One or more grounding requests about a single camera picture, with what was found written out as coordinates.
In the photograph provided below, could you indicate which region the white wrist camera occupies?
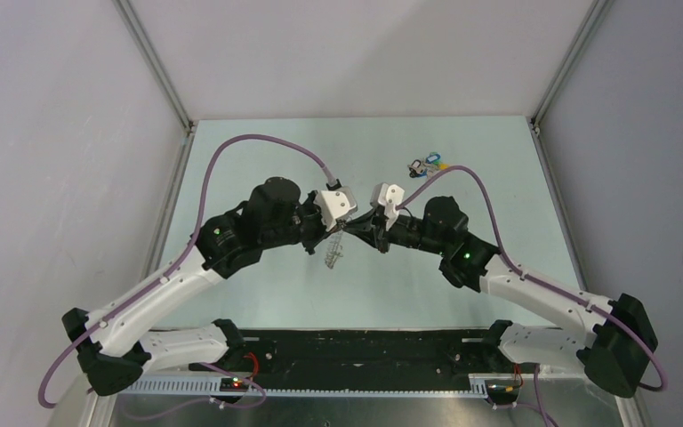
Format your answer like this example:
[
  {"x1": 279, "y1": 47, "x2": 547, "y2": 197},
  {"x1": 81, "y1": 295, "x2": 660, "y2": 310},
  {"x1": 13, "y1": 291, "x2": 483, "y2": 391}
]
[
  {"x1": 313, "y1": 186, "x2": 358, "y2": 232},
  {"x1": 370, "y1": 182, "x2": 405, "y2": 231}
]

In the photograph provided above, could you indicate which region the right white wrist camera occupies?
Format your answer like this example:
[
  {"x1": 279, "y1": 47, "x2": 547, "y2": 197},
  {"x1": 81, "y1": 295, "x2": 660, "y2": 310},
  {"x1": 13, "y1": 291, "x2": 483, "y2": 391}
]
[{"x1": 370, "y1": 182, "x2": 405, "y2": 231}]

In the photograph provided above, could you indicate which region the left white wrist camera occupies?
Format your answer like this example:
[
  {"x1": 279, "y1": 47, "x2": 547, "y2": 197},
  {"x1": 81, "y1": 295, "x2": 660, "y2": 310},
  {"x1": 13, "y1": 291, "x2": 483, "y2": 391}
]
[{"x1": 313, "y1": 186, "x2": 358, "y2": 232}]

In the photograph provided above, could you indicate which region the white slotted cable duct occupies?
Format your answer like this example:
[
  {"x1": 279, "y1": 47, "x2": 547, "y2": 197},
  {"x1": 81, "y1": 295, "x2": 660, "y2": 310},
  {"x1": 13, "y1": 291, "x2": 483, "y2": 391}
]
[{"x1": 122, "y1": 375, "x2": 520, "y2": 399}]

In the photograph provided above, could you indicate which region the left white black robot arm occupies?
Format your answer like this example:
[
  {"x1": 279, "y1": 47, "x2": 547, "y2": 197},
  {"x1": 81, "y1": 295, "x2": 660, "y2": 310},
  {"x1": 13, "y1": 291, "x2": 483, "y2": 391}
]
[{"x1": 62, "y1": 177, "x2": 358, "y2": 396}]

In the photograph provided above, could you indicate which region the aluminium frame post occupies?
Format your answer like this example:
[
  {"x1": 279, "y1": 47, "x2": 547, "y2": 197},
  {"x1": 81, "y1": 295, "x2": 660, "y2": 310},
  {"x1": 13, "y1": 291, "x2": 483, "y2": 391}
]
[
  {"x1": 112, "y1": 0, "x2": 194, "y2": 135},
  {"x1": 529, "y1": 0, "x2": 615, "y2": 135}
]

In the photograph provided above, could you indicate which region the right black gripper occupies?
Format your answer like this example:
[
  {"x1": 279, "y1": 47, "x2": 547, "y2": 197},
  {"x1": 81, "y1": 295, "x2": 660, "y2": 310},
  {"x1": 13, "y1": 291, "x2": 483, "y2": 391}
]
[{"x1": 342, "y1": 206, "x2": 448, "y2": 257}]

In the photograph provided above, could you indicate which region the blue key tag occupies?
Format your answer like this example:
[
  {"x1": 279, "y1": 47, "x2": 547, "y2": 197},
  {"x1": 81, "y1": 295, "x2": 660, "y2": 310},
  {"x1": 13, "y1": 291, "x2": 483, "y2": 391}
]
[{"x1": 425, "y1": 153, "x2": 441, "y2": 165}]

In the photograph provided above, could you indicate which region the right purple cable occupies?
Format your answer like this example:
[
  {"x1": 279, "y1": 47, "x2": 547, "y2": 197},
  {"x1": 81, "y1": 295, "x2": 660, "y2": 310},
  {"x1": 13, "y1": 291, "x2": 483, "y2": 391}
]
[{"x1": 397, "y1": 165, "x2": 669, "y2": 427}]

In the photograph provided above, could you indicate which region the right aluminium frame post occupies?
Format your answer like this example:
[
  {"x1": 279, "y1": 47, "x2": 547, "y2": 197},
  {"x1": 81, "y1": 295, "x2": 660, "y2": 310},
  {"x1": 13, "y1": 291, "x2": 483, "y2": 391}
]
[{"x1": 529, "y1": 0, "x2": 615, "y2": 135}]

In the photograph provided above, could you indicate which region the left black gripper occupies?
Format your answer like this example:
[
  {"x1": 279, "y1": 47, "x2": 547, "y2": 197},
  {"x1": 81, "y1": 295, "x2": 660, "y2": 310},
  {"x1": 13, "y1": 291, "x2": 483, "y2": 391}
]
[{"x1": 261, "y1": 190, "x2": 342, "y2": 255}]

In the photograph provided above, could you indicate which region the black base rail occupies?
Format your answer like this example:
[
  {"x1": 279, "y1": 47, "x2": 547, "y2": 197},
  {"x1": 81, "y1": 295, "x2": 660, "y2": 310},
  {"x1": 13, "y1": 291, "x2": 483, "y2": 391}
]
[{"x1": 215, "y1": 329, "x2": 515, "y2": 390}]

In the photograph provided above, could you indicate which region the metal disc with keyrings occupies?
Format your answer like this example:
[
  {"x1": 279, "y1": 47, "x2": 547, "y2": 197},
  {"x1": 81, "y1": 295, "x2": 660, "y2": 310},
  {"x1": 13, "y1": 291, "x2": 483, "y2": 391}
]
[{"x1": 324, "y1": 231, "x2": 344, "y2": 270}]

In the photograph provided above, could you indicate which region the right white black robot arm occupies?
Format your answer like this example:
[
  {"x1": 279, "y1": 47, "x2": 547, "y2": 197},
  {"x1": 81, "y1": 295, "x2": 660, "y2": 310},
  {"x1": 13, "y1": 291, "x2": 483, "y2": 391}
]
[{"x1": 344, "y1": 196, "x2": 658, "y2": 399}]

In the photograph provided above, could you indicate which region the left aluminium frame post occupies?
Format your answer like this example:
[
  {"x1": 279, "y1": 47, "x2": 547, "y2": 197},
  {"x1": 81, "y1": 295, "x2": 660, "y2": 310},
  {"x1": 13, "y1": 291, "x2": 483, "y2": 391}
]
[{"x1": 112, "y1": 0, "x2": 194, "y2": 135}]

